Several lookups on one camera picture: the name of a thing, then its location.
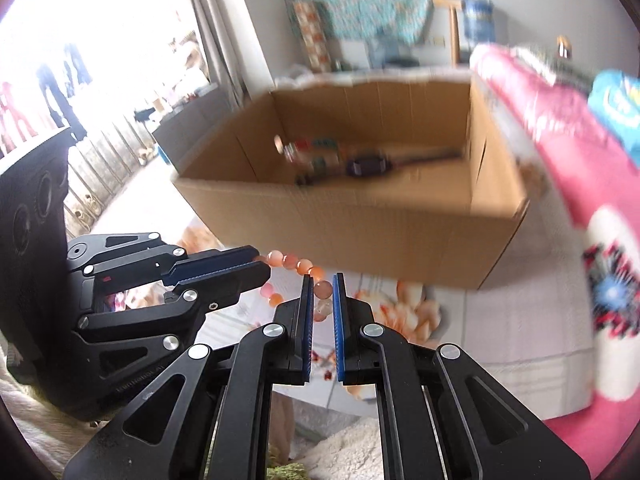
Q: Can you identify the grey window curtain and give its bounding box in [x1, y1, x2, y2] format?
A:
[180, 0, 251, 106]

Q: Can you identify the floral print bedsheet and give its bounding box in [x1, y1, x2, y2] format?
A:
[95, 200, 601, 421]

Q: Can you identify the multicolour bead bracelet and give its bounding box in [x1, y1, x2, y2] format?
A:
[282, 137, 351, 173]

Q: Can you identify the pink floral quilt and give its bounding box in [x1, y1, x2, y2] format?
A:
[470, 42, 640, 480]

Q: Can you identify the brown cardboard box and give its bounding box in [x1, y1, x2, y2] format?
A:
[172, 72, 531, 291]

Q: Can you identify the clear water jug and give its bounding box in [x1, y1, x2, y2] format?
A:
[372, 32, 418, 68]

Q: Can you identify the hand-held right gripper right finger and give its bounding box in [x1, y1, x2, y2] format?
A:
[331, 273, 591, 480]

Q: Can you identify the light blue blanket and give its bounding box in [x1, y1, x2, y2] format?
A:
[587, 70, 640, 136]

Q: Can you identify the grey patterned cloth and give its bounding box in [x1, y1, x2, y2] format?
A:
[515, 45, 596, 86]

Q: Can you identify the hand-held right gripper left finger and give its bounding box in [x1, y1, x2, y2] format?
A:
[62, 275, 316, 480]

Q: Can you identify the blue water bottle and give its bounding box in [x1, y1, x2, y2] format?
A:
[460, 0, 496, 51]

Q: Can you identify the dark grey board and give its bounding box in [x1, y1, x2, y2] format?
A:
[152, 97, 246, 171]

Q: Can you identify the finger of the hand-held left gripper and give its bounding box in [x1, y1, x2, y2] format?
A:
[76, 260, 273, 352]
[67, 232, 262, 294]

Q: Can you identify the orange bead bracelet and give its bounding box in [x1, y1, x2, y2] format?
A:
[254, 252, 335, 323]

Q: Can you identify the purple and pink wristwatch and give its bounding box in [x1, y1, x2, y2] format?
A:
[295, 147, 463, 186]

